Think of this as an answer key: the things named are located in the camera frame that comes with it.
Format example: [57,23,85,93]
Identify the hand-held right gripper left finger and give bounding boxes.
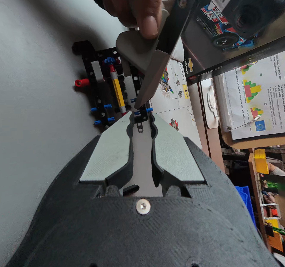
[79,111,135,189]

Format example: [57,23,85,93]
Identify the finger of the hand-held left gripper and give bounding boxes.
[115,8,170,74]
[133,50,172,109]

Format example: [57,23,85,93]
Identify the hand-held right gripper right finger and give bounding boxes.
[150,113,206,187]

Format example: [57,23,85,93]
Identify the black lego chassis assembly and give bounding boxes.
[71,40,154,134]

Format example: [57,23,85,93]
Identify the lego instruction booklet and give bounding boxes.
[149,42,203,150]

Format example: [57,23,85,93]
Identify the black lego set box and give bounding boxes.
[181,0,285,84]

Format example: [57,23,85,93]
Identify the person's left hand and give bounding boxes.
[102,0,163,40]

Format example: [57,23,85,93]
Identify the brown cardboard box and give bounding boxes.
[219,124,285,150]

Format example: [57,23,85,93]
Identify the printed instruction sheet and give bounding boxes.
[223,51,285,141]

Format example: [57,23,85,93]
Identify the blue plastic bin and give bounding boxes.
[236,185,257,228]

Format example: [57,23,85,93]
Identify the yellow box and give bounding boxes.
[254,149,270,175]

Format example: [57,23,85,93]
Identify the wooden shelf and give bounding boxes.
[248,148,285,255]

